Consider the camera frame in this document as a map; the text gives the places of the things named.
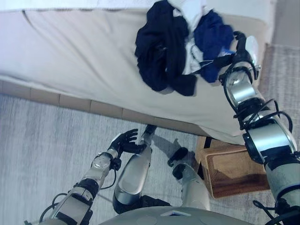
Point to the white garment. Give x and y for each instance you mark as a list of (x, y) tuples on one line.
[(193, 50)]

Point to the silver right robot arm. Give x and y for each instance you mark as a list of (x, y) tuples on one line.
[(269, 138)]

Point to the woven wooden basket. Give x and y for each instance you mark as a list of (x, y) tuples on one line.
[(234, 171)]

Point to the dark navy garment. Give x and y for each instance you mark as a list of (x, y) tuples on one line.
[(161, 47)]

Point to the silver left robot leg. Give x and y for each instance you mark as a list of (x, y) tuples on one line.
[(133, 175)]

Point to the white quilted blanket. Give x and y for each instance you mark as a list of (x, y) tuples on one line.
[(58, 4)]

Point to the grey woven rug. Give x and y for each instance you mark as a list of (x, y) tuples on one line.
[(47, 145)]

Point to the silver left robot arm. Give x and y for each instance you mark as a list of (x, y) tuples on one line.
[(93, 173)]

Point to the beige covered bed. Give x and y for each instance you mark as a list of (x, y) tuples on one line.
[(82, 51)]

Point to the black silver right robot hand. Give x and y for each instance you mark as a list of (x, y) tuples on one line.
[(251, 54)]

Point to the silver robot leg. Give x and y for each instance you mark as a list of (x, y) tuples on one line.
[(192, 182), (133, 175)]

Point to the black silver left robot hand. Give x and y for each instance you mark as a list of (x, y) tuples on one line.
[(125, 143)]

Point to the royal blue garment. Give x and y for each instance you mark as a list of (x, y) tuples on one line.
[(213, 37)]

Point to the grey robot torso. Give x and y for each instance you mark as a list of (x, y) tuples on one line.
[(168, 216)]

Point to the silver right robot leg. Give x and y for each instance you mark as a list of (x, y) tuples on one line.
[(192, 182)]

